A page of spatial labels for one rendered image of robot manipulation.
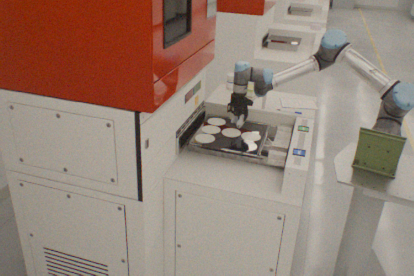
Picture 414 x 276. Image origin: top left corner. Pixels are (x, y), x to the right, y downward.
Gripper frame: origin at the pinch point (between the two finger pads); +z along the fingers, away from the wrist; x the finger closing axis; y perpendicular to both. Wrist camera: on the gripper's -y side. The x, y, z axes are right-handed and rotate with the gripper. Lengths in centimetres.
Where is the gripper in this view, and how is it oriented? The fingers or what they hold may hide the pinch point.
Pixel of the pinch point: (239, 125)
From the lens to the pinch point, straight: 205.2
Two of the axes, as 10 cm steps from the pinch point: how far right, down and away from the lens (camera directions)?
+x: 7.3, 3.1, -6.1
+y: -6.8, 2.8, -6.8
